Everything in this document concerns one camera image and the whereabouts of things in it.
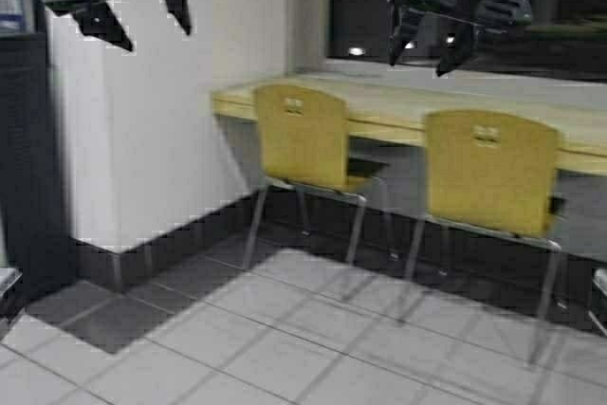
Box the black steel trash bin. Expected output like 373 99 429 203
1 33 77 302

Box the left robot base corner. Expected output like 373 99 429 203
1 267 22 325

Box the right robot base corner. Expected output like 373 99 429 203
588 268 606 335

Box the yellow wooden chair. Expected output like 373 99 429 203
242 83 398 269
402 108 568 363

